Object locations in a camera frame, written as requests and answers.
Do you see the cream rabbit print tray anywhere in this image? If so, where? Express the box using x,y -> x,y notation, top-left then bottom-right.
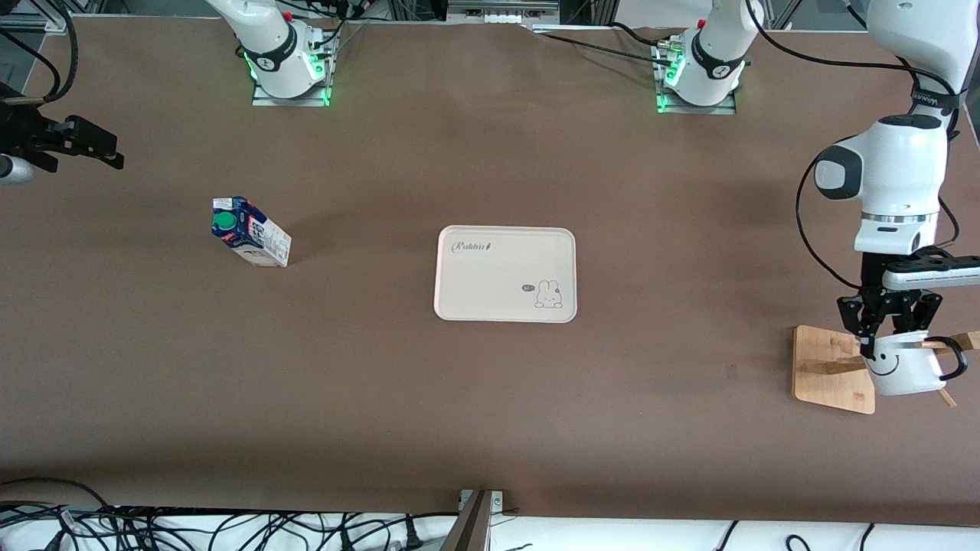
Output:
434,226 -> 577,323

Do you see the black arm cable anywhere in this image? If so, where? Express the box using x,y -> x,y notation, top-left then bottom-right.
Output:
746,0 -> 962,290
0,0 -> 80,104

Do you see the blue white milk carton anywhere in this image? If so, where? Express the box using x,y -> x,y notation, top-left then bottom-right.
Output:
211,196 -> 292,268

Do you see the white smiley cup black handle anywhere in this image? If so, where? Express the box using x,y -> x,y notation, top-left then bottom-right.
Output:
864,329 -> 968,397

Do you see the aluminium frame profile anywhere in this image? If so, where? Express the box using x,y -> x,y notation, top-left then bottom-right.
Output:
0,0 -> 70,31

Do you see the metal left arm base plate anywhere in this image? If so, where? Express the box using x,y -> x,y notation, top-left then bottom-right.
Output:
656,38 -> 738,116

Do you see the grey power strip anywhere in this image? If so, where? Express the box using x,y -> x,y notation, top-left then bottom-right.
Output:
448,0 -> 560,24

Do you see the thick black base cable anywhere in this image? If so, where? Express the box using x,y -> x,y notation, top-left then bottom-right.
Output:
609,21 -> 675,48

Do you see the aluminium profile post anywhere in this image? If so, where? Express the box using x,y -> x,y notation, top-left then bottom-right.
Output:
440,490 -> 504,551

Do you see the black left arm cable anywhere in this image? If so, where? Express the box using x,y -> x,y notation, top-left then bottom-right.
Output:
746,0 -> 962,290

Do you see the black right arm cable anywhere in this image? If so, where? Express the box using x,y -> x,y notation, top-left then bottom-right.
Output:
0,0 -> 80,104

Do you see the black arched cable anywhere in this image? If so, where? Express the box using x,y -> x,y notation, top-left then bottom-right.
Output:
0,478 -> 116,529

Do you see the wooden mug stand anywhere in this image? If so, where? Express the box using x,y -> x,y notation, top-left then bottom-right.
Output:
793,325 -> 980,415

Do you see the thin black base cable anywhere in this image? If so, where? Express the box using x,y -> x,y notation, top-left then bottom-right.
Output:
540,32 -> 678,68

